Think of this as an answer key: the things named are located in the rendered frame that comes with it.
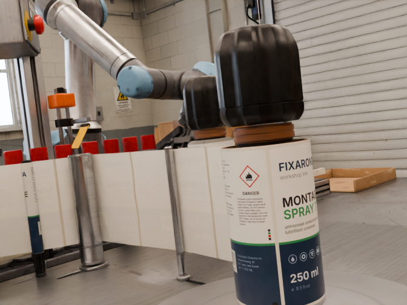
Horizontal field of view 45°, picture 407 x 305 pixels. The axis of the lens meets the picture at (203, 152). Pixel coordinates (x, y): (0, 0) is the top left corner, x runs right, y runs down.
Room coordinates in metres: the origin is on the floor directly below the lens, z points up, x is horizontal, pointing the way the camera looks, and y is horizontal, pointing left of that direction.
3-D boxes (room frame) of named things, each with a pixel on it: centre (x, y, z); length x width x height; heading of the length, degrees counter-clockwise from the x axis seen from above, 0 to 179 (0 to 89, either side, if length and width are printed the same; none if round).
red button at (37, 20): (0.97, 0.30, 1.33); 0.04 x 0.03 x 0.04; 9
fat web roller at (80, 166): (0.79, 0.20, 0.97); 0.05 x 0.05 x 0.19
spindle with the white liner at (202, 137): (0.88, -0.02, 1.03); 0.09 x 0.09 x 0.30
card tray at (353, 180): (1.72, -0.48, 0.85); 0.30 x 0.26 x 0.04; 134
